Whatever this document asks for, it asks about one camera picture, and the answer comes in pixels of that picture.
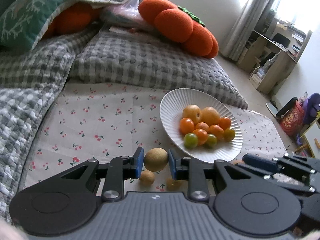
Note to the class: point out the white ribbed plate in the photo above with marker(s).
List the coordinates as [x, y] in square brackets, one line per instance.
[172, 110]

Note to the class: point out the red printed bag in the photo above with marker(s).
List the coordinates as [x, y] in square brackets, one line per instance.
[292, 120]

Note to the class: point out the cherry print tablecloth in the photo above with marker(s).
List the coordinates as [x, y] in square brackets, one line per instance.
[100, 120]

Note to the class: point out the translucent plastic bag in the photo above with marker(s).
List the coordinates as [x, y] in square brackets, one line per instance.
[122, 17]

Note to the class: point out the smooth yellow round fruit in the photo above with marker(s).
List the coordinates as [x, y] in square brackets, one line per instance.
[210, 115]

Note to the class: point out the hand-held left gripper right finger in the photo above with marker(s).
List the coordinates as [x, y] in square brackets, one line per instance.
[173, 166]

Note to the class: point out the brown longan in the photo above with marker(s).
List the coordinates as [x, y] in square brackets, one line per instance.
[147, 178]
[173, 184]
[155, 159]

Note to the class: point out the yellow-green cherry tomato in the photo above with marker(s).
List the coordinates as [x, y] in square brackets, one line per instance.
[211, 140]

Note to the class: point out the dimpled yellow round fruit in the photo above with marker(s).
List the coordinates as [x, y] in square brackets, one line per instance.
[191, 111]

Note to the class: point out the orange mandarin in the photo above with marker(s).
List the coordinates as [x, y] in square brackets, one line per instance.
[202, 126]
[216, 130]

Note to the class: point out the grey checked blanket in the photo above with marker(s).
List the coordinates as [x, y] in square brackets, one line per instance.
[150, 62]

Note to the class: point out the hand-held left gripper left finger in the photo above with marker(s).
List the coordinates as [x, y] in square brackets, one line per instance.
[139, 163]

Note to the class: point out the orange pumpkin cushion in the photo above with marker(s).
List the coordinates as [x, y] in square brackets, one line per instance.
[175, 22]

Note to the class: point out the yellow-orange cherry tomato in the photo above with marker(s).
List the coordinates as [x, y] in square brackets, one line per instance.
[229, 134]

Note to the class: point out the orange cherry tomato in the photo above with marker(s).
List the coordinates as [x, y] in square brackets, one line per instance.
[200, 135]
[187, 125]
[224, 123]

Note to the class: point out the wooden shelf desk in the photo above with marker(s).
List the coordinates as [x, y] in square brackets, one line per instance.
[275, 75]

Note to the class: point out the green branch print cushion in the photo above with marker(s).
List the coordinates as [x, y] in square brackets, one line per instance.
[25, 17]

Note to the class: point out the grey curtain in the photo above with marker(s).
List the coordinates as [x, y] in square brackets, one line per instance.
[250, 22]

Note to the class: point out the window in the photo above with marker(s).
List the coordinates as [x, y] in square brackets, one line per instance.
[300, 5]

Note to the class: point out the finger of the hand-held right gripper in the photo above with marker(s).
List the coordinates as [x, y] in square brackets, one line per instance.
[260, 163]

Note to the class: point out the purple hat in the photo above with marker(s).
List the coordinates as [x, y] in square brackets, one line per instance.
[312, 105]

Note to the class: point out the plain orange cushion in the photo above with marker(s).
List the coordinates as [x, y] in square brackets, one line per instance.
[72, 17]

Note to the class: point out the green cherry tomato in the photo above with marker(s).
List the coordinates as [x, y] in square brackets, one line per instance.
[191, 140]

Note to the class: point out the small white wooden table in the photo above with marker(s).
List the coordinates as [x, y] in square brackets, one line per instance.
[312, 135]

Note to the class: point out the black tube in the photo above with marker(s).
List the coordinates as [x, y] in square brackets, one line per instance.
[286, 107]

